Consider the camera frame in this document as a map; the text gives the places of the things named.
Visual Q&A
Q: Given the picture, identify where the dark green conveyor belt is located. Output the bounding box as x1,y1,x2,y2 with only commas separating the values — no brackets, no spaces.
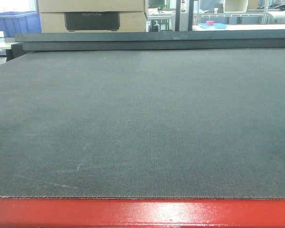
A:
0,48,285,199

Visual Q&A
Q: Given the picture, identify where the small red block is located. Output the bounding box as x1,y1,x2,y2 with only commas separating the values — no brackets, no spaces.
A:
206,20,214,26

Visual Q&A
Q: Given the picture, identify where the light blue tray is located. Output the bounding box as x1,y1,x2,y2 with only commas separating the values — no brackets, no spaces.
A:
199,23,227,30

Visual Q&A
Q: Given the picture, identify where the large cardboard box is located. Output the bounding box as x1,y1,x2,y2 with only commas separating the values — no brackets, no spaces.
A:
38,0,148,33

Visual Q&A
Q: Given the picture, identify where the blue plastic crate background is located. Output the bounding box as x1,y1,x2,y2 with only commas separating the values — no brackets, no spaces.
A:
0,11,42,38

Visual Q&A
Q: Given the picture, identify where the black vertical post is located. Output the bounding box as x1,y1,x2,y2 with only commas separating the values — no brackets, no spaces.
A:
174,0,181,31

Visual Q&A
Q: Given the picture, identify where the dark conveyor end rail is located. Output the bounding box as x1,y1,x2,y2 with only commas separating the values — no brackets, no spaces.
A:
15,29,285,51

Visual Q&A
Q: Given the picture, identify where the red conveyor frame edge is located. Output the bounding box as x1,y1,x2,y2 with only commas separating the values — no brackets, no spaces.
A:
0,199,285,228

